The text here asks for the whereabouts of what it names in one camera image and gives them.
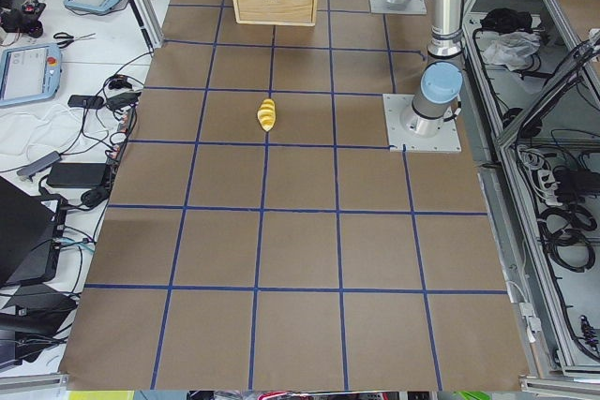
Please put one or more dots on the yellow toy bread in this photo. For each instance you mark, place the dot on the yellow toy bread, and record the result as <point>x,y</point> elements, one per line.
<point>267,114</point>

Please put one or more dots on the black scissors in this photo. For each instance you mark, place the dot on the black scissors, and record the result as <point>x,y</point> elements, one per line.
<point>64,39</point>

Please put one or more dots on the black phone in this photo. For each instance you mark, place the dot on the black phone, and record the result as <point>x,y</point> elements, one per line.
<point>86,102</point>

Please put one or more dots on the white crumpled cloth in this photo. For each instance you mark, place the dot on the white crumpled cloth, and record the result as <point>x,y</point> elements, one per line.
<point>514,51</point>

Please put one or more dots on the blue teach pendant near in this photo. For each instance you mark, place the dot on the blue teach pendant near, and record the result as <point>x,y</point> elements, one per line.
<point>30,73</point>

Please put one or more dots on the black power adapter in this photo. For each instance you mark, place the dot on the black power adapter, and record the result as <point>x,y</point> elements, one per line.
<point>76,175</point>

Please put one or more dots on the black laptop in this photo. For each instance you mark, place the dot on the black laptop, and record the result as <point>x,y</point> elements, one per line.
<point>30,229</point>

